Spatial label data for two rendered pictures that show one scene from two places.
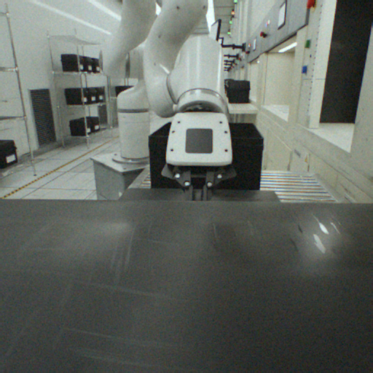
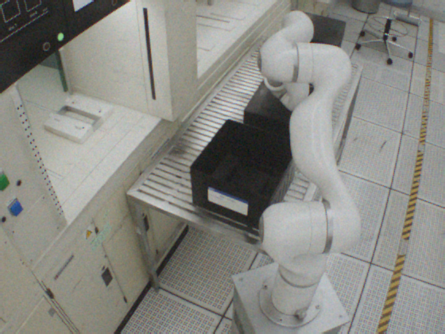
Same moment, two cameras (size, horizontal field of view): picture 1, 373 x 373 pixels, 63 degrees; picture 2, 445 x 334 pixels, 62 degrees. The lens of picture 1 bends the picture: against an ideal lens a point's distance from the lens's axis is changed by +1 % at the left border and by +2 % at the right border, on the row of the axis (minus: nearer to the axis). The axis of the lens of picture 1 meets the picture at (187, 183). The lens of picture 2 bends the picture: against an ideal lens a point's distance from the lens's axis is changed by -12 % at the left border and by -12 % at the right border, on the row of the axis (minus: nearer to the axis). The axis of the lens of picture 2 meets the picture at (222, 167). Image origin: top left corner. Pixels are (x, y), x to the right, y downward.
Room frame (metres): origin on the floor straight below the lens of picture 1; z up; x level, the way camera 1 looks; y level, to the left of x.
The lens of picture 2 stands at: (1.78, 0.20, 1.87)
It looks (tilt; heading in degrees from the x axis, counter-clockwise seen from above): 46 degrees down; 200
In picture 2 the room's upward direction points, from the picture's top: 1 degrees clockwise
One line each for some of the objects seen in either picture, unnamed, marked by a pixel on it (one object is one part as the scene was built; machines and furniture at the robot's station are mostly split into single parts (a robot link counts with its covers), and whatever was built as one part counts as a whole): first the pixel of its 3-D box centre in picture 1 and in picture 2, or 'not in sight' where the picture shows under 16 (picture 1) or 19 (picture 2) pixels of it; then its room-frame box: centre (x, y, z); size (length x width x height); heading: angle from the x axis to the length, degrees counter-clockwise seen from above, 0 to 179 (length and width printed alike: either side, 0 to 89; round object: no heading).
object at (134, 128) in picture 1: (135, 135); (296, 284); (1.21, 0.21, 0.85); 0.19 x 0.19 x 0.18
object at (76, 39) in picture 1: (84, 91); not in sight; (5.56, 1.79, 0.89); 1.22 x 0.47 x 1.77; 174
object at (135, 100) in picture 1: (140, 78); (296, 242); (1.22, 0.18, 1.07); 0.19 x 0.12 x 0.24; 111
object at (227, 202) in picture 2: (207, 159); (245, 172); (0.84, -0.06, 0.85); 0.28 x 0.28 x 0.17; 83
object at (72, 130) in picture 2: not in sight; (78, 116); (0.83, -0.75, 0.89); 0.22 x 0.21 x 0.04; 84
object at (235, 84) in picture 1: (238, 91); not in sight; (3.88, -0.62, 0.93); 0.30 x 0.28 x 0.26; 171
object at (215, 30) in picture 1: (226, 37); not in sight; (4.40, -0.51, 1.59); 0.50 x 0.41 x 0.36; 84
